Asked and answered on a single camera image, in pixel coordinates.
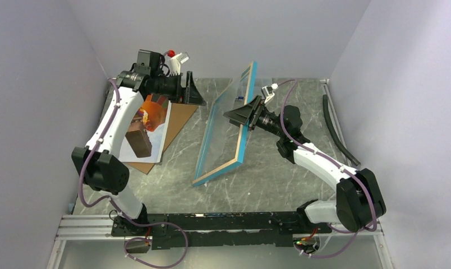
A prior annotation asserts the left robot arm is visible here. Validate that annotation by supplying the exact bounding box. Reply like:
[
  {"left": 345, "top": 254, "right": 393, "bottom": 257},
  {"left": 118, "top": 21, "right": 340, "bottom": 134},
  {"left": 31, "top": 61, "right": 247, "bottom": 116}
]
[{"left": 71, "top": 49, "right": 205, "bottom": 235}]

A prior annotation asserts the clear glass pane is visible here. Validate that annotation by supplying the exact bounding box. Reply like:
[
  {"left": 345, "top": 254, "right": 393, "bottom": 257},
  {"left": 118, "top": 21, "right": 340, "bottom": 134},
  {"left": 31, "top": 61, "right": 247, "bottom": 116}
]
[{"left": 199, "top": 76, "right": 254, "bottom": 175}]

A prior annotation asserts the hot air balloon photo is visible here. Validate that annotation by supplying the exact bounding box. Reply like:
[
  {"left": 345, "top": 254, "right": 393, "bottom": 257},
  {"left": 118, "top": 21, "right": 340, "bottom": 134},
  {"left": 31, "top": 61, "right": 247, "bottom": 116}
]
[{"left": 119, "top": 94, "right": 172, "bottom": 164}]

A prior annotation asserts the aluminium rail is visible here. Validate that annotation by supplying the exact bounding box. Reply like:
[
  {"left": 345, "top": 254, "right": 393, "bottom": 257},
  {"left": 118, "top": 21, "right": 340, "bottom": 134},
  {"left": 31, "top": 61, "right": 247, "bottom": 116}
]
[{"left": 55, "top": 214, "right": 385, "bottom": 241}]

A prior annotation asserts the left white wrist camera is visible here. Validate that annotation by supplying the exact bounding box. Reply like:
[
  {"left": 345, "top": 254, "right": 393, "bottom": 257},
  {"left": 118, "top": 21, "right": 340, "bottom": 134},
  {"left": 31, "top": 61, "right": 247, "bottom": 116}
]
[{"left": 164, "top": 50, "right": 190, "bottom": 76}]

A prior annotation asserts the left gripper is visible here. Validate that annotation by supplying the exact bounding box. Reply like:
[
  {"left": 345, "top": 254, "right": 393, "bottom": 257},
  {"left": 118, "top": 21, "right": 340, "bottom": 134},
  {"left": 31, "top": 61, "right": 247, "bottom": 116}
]
[{"left": 151, "top": 71, "right": 206, "bottom": 106}]

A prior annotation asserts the black base bar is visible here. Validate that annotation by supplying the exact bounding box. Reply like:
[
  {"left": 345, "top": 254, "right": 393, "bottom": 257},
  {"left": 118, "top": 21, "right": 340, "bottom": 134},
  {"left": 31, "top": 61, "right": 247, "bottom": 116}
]
[{"left": 111, "top": 211, "right": 331, "bottom": 250}]

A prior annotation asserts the black hose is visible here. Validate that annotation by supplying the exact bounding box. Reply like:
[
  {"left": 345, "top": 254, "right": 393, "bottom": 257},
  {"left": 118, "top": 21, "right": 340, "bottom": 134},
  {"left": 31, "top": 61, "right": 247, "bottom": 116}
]
[{"left": 322, "top": 94, "right": 361, "bottom": 166}]

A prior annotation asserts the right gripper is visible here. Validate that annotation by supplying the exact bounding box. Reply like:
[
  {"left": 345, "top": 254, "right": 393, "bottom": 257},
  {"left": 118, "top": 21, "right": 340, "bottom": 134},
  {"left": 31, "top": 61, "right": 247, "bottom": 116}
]
[{"left": 223, "top": 95, "right": 286, "bottom": 138}]

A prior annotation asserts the brown backing board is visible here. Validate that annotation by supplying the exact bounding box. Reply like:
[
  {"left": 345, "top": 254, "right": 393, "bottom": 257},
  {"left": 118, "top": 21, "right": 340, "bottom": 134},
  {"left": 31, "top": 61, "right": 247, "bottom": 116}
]
[{"left": 121, "top": 103, "right": 197, "bottom": 174}]

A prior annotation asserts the blue picture frame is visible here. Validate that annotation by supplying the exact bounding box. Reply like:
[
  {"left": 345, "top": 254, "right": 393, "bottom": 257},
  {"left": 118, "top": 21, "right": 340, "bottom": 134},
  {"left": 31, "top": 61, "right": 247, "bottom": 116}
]
[{"left": 191, "top": 61, "right": 259, "bottom": 188}]

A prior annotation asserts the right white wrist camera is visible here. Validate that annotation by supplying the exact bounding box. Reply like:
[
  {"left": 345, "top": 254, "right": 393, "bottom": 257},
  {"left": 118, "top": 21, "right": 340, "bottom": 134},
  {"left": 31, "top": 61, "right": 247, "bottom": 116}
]
[{"left": 261, "top": 84, "right": 279, "bottom": 105}]

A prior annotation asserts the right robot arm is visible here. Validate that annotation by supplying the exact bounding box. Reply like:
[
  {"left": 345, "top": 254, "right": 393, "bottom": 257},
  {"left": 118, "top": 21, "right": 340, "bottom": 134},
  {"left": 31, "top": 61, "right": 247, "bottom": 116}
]
[{"left": 223, "top": 96, "right": 386, "bottom": 233}]

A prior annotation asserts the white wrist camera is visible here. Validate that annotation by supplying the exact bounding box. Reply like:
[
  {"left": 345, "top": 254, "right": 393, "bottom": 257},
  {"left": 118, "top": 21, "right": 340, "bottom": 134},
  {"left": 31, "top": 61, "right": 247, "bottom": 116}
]
[
  {"left": 261, "top": 84, "right": 279, "bottom": 105},
  {"left": 164, "top": 50, "right": 190, "bottom": 76}
]

